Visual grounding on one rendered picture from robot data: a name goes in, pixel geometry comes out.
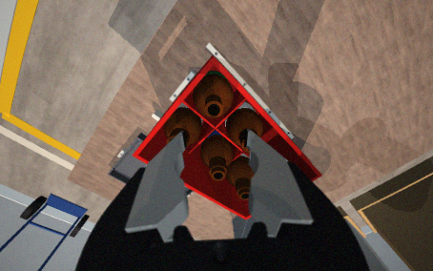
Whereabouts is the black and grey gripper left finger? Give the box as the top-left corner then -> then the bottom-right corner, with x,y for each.
75,131 -> 189,271

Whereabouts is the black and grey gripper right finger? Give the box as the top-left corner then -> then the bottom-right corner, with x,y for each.
244,129 -> 370,271

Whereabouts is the red crate with dividers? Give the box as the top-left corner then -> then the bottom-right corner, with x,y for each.
133,57 -> 321,219

